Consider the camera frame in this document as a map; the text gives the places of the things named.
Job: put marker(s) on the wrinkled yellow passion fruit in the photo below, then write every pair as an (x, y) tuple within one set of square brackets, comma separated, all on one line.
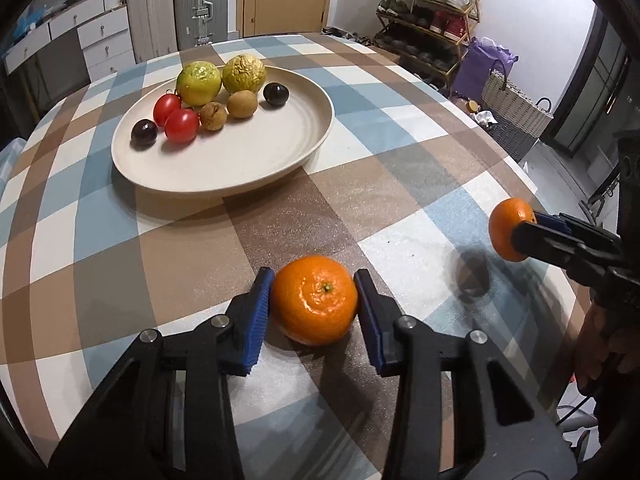
[(243, 74)]

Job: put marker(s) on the white drawer desk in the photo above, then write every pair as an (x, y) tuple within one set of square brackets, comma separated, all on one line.
[(100, 35)]

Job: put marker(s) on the smooth yellow-green passion fruit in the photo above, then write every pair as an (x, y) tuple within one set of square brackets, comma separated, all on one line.
[(198, 82)]

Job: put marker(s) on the cream round plate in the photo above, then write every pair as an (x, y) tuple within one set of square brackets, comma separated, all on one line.
[(240, 155)]

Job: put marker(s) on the blue plastic bag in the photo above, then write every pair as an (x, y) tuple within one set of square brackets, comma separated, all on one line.
[(32, 20)]

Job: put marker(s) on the grey woven basket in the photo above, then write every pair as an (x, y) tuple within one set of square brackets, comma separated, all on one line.
[(515, 115)]

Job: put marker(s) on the dark purple grape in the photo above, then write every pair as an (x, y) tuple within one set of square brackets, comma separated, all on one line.
[(144, 133), (276, 95)]

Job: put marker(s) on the silver ribbed suitcase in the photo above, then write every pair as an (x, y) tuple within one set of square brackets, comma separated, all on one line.
[(200, 5)]

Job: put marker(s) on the brown longan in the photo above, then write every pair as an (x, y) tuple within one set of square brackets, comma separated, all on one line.
[(213, 116), (242, 104)]

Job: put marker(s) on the purple shopping bag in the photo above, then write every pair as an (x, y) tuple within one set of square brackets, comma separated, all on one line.
[(475, 70)]

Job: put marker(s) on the checked tablecloth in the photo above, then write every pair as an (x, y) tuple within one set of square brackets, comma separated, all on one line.
[(425, 160)]

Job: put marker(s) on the red cherry tomato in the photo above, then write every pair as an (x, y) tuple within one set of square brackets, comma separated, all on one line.
[(166, 107), (181, 126)]

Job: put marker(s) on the person's right hand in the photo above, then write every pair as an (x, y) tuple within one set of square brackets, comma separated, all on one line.
[(592, 350)]

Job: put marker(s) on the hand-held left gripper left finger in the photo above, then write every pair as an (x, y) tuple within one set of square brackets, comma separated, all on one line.
[(257, 320)]

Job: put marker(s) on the metal shoe rack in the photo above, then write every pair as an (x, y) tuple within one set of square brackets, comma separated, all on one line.
[(475, 20)]

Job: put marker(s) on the scattered floor shoes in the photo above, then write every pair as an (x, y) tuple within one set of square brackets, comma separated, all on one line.
[(350, 35)]

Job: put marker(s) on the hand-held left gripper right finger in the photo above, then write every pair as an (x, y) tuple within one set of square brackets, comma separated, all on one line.
[(367, 320)]

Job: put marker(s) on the orange tangerine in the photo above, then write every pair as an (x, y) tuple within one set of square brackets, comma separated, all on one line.
[(315, 300), (501, 230)]

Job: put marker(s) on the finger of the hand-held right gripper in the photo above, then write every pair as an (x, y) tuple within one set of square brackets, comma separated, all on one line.
[(552, 220), (550, 247)]

